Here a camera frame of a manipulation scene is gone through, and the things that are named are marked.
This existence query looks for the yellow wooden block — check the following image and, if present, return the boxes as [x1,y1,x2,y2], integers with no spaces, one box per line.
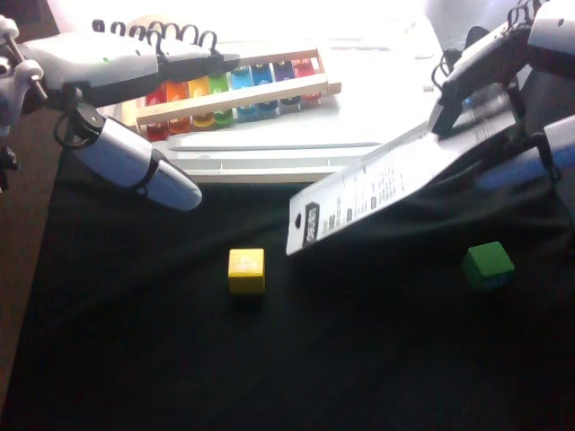
[227,248,266,295]

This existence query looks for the green wooden block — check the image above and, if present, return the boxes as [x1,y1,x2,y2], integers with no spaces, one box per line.
[462,241,517,291]

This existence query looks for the black table cloth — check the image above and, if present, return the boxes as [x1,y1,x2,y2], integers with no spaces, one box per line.
[0,107,575,431]

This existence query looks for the wooden rainbow hand piano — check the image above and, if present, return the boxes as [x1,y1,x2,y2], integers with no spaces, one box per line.
[134,47,342,143]

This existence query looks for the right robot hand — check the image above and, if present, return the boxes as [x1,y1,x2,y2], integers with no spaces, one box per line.
[426,0,575,189]

